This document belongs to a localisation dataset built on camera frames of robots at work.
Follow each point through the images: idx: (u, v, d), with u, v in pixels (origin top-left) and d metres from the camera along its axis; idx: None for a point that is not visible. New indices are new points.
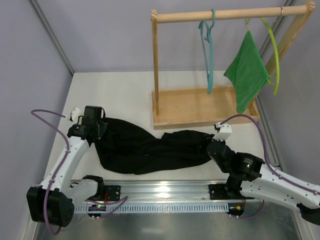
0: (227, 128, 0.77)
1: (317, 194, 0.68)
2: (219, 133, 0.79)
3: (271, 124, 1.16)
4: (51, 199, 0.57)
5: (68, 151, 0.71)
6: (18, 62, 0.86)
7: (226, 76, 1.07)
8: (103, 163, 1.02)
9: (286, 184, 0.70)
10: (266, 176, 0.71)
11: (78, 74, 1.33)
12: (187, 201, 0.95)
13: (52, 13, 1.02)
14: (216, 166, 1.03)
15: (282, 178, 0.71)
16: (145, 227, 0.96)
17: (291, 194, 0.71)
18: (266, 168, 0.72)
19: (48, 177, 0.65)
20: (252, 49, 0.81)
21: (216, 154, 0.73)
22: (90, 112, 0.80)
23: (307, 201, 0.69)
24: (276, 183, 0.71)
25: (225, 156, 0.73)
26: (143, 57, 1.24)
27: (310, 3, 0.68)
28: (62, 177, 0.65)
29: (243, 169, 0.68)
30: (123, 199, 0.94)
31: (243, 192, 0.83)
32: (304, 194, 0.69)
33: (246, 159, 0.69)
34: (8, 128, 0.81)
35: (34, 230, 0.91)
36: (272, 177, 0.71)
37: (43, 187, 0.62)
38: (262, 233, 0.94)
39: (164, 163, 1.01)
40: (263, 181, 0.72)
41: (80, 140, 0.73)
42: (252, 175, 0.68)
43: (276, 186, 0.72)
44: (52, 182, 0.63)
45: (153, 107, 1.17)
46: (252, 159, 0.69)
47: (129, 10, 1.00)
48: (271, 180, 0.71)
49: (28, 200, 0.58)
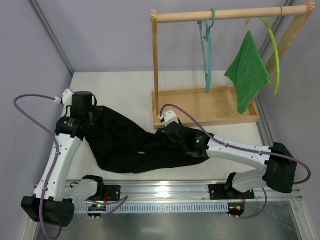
0: (171, 114, 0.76)
1: (262, 153, 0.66)
2: (167, 123, 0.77)
3: (271, 124, 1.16)
4: (47, 207, 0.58)
5: (57, 153, 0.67)
6: (18, 62, 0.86)
7: (226, 75, 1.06)
8: (101, 164, 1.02)
9: (233, 151, 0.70)
10: (213, 148, 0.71)
11: (78, 75, 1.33)
12: (187, 201, 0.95)
13: (52, 13, 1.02)
14: (216, 166, 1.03)
15: (228, 146, 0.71)
16: (145, 227, 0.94)
17: (241, 160, 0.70)
18: (213, 140, 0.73)
19: (41, 184, 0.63)
20: (252, 49, 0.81)
21: (171, 133, 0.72)
22: (78, 101, 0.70)
23: (255, 163, 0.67)
24: (224, 152, 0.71)
25: (179, 135, 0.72)
26: (143, 56, 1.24)
27: (311, 3, 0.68)
28: (55, 183, 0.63)
29: (195, 146, 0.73)
30: (123, 199, 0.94)
31: (235, 185, 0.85)
32: (250, 157, 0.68)
33: (199, 136, 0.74)
34: (8, 128, 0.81)
35: (34, 230, 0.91)
36: (219, 146, 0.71)
37: (37, 196, 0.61)
38: (263, 233, 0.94)
39: (164, 163, 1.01)
40: (213, 153, 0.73)
41: (70, 139, 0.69)
42: (203, 150, 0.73)
43: (227, 156, 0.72)
44: (45, 191, 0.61)
45: (153, 107, 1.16)
46: (202, 136, 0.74)
47: (129, 10, 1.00)
48: (218, 150, 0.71)
49: (26, 208, 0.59)
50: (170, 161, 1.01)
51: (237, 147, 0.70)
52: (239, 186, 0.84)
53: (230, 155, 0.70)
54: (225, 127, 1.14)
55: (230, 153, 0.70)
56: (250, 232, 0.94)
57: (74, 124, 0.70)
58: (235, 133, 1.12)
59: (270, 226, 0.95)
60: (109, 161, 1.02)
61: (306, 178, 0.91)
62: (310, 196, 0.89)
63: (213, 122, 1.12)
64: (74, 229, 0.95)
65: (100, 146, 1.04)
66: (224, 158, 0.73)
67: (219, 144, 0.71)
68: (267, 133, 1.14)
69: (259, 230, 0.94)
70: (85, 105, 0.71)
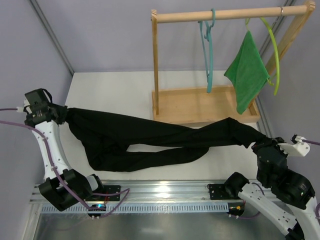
0: (304, 151, 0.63)
1: None
2: (290, 146, 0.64)
3: (271, 124, 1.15)
4: (67, 180, 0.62)
5: (45, 138, 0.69)
6: (17, 62, 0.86)
7: (226, 75, 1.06)
8: (93, 165, 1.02)
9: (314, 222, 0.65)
10: (307, 209, 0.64)
11: (78, 74, 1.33)
12: (187, 201, 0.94)
13: (52, 13, 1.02)
14: (209, 164, 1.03)
15: (318, 219, 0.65)
16: (145, 227, 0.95)
17: (307, 228, 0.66)
18: (311, 203, 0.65)
19: (47, 168, 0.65)
20: (252, 49, 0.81)
21: (268, 161, 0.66)
22: (34, 97, 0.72)
23: None
24: (310, 220, 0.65)
25: (276, 168, 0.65)
26: (143, 56, 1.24)
27: (310, 3, 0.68)
28: (61, 159, 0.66)
29: (290, 190, 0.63)
30: (126, 191, 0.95)
31: (241, 194, 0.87)
32: None
33: (303, 186, 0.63)
34: (7, 128, 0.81)
35: (35, 230, 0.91)
36: (311, 213, 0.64)
37: (51, 178, 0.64)
38: (262, 233, 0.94)
39: (155, 160, 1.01)
40: (299, 211, 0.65)
41: (48, 123, 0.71)
42: (296, 200, 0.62)
43: (299, 215, 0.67)
44: (56, 169, 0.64)
45: (153, 107, 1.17)
46: (306, 188, 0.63)
47: (129, 9, 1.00)
48: (308, 215, 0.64)
49: (46, 194, 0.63)
50: (162, 159, 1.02)
51: None
52: (245, 198, 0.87)
53: (308, 222, 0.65)
54: None
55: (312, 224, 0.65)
56: (250, 232, 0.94)
57: (43, 112, 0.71)
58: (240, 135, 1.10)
59: (270, 226, 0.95)
60: (102, 161, 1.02)
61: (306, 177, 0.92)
62: None
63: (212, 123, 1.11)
64: (74, 229, 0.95)
65: (89, 146, 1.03)
66: (298, 215, 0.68)
67: (312, 212, 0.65)
68: (267, 133, 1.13)
69: (259, 230, 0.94)
70: (42, 98, 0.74)
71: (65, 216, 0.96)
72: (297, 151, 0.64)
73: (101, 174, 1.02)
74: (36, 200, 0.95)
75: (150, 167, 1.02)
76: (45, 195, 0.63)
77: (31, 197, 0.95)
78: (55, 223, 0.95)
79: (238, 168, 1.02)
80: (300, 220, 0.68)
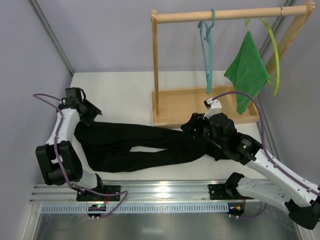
0: (218, 105, 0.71)
1: (311, 191, 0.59)
2: (209, 111, 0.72)
3: (271, 123, 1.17)
4: (61, 149, 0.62)
5: (63, 118, 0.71)
6: (17, 63, 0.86)
7: (226, 76, 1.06)
8: (92, 165, 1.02)
9: (281, 175, 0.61)
10: (260, 161, 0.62)
11: (78, 74, 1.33)
12: (187, 202, 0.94)
13: (52, 13, 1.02)
14: (209, 164, 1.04)
15: (277, 167, 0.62)
16: (145, 227, 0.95)
17: (282, 186, 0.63)
18: (262, 152, 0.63)
19: (51, 136, 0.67)
20: (252, 50, 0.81)
21: (218, 127, 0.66)
22: (70, 91, 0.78)
23: (297, 197, 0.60)
24: (269, 171, 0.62)
25: (225, 131, 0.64)
26: (143, 56, 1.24)
27: (310, 3, 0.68)
28: (65, 133, 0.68)
29: (237, 148, 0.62)
30: (124, 193, 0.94)
31: (239, 189, 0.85)
32: (295, 188, 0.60)
33: (244, 140, 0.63)
34: (8, 129, 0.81)
35: (34, 230, 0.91)
36: (266, 163, 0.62)
37: (49, 144, 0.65)
38: (262, 233, 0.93)
39: (153, 159, 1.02)
40: (257, 167, 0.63)
41: (72, 110, 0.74)
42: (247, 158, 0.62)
43: (268, 175, 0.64)
44: (57, 138, 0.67)
45: (153, 107, 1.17)
46: (250, 142, 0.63)
47: (129, 9, 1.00)
48: (265, 167, 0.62)
49: (38, 157, 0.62)
50: (162, 159, 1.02)
51: (286, 174, 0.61)
52: (244, 192, 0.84)
53: (274, 176, 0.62)
54: None
55: (276, 175, 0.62)
56: (250, 232, 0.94)
57: (72, 104, 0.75)
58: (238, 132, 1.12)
59: (270, 226, 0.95)
60: (101, 160, 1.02)
61: (306, 178, 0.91)
62: None
63: None
64: (74, 229, 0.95)
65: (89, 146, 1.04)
66: (262, 173, 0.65)
67: (267, 161, 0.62)
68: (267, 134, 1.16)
69: (259, 230, 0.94)
70: (77, 95, 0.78)
71: (65, 216, 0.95)
72: (215, 109, 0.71)
73: (101, 174, 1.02)
74: (36, 200, 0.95)
75: (150, 168, 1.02)
76: (36, 158, 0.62)
77: (31, 197, 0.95)
78: (55, 224, 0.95)
79: (239, 168, 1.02)
80: (273, 180, 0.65)
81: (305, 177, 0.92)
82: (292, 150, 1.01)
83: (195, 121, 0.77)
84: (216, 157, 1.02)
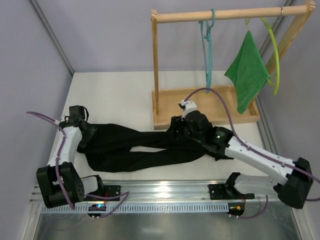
0: (192, 105, 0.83)
1: (285, 166, 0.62)
2: (185, 111, 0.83)
3: (271, 123, 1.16)
4: (62, 172, 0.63)
5: (65, 137, 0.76)
6: (17, 63, 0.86)
7: (226, 75, 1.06)
8: (92, 165, 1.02)
9: (255, 156, 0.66)
10: (234, 146, 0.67)
11: (78, 74, 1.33)
12: (187, 201, 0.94)
13: (52, 13, 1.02)
14: (209, 164, 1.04)
15: (250, 149, 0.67)
16: (145, 227, 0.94)
17: (261, 167, 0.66)
18: (234, 139, 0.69)
19: (53, 157, 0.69)
20: (252, 49, 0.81)
21: (193, 122, 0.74)
22: (74, 109, 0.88)
23: (274, 174, 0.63)
24: (244, 154, 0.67)
25: (200, 125, 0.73)
26: (143, 56, 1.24)
27: (310, 3, 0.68)
28: (67, 153, 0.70)
29: (213, 139, 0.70)
30: (125, 194, 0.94)
31: (237, 187, 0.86)
32: (270, 166, 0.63)
33: (219, 131, 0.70)
34: (8, 129, 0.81)
35: (35, 230, 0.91)
36: (240, 147, 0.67)
37: (51, 165, 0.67)
38: (262, 233, 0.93)
39: (153, 159, 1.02)
40: (233, 153, 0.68)
41: (73, 128, 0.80)
42: (223, 148, 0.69)
43: (246, 159, 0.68)
44: (58, 158, 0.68)
45: (153, 107, 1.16)
46: (224, 132, 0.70)
47: (129, 9, 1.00)
48: (239, 151, 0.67)
49: (39, 180, 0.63)
50: (162, 159, 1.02)
51: (260, 154, 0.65)
52: (241, 189, 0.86)
53: (249, 158, 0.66)
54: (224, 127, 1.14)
55: (251, 157, 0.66)
56: (250, 232, 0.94)
57: (75, 121, 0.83)
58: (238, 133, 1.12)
59: (270, 226, 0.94)
60: (101, 161, 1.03)
61: None
62: (310, 197, 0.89)
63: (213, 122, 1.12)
64: (74, 229, 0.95)
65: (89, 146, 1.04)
66: (240, 159, 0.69)
67: (241, 145, 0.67)
68: (267, 133, 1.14)
69: (259, 230, 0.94)
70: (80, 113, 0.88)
71: (65, 216, 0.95)
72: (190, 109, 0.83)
73: (101, 174, 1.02)
74: (36, 200, 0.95)
75: (150, 168, 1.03)
76: (38, 182, 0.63)
77: (31, 197, 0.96)
78: (55, 223, 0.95)
79: (239, 168, 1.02)
80: (252, 164, 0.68)
81: None
82: (292, 150, 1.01)
83: (175, 123, 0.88)
84: (216, 157, 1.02)
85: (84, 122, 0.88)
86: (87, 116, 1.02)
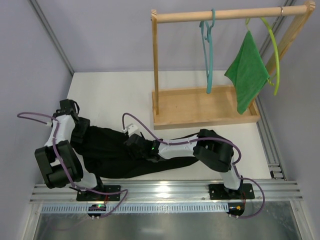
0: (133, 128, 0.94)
1: (191, 142, 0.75)
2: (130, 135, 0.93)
3: (271, 123, 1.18)
4: (61, 149, 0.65)
5: (58, 122, 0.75)
6: (17, 63, 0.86)
7: (226, 75, 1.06)
8: (89, 169, 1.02)
9: (173, 147, 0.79)
10: (161, 149, 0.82)
11: (78, 74, 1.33)
12: (187, 201, 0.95)
13: (52, 13, 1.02)
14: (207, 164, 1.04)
15: (171, 144, 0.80)
16: (145, 227, 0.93)
17: (183, 153, 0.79)
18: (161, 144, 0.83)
19: (49, 139, 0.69)
20: (252, 49, 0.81)
21: (131, 143, 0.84)
22: (65, 103, 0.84)
23: (189, 151, 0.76)
24: (168, 149, 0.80)
25: (139, 144, 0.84)
26: (144, 56, 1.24)
27: (311, 3, 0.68)
28: (62, 135, 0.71)
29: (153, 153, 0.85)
30: (125, 193, 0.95)
31: (226, 186, 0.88)
32: (183, 147, 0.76)
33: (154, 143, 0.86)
34: (8, 129, 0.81)
35: (35, 230, 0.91)
36: (165, 146, 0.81)
37: (48, 146, 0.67)
38: (262, 233, 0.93)
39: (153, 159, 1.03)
40: (163, 154, 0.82)
41: (66, 116, 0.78)
42: (160, 156, 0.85)
43: (173, 153, 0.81)
44: (55, 139, 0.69)
45: (153, 107, 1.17)
46: (155, 142, 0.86)
47: (128, 10, 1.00)
48: (165, 148, 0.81)
49: (38, 159, 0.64)
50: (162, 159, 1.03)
51: (177, 143, 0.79)
52: (229, 187, 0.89)
53: (172, 152, 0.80)
54: (224, 127, 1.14)
55: (172, 149, 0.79)
56: (250, 232, 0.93)
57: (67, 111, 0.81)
58: (238, 132, 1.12)
59: (271, 226, 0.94)
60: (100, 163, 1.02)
61: (306, 178, 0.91)
62: (310, 196, 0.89)
63: (212, 123, 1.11)
64: (74, 229, 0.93)
65: (88, 146, 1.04)
66: (173, 155, 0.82)
67: (165, 145, 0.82)
68: (267, 132, 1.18)
69: (259, 230, 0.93)
70: (71, 105, 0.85)
71: (65, 216, 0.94)
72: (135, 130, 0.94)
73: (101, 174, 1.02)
74: (36, 200, 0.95)
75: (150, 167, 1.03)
76: (37, 161, 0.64)
77: (31, 197, 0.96)
78: (55, 224, 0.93)
79: (238, 168, 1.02)
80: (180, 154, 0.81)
81: (305, 177, 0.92)
82: (292, 150, 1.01)
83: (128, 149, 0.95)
84: None
85: (75, 113, 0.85)
86: (78, 110, 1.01)
